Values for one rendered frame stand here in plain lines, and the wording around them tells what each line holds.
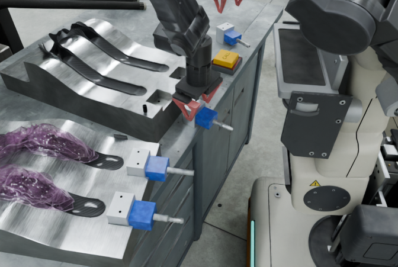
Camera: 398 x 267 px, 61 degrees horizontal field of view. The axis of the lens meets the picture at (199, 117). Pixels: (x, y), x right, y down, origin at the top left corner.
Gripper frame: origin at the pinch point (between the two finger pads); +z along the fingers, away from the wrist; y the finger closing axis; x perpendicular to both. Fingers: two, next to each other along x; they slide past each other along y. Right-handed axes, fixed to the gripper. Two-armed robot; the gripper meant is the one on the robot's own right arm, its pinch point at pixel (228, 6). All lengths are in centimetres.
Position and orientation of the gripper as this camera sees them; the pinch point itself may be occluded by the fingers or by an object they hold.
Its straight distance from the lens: 113.5
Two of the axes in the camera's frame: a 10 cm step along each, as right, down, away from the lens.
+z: 0.0, 7.3, 6.9
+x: 6.5, 5.2, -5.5
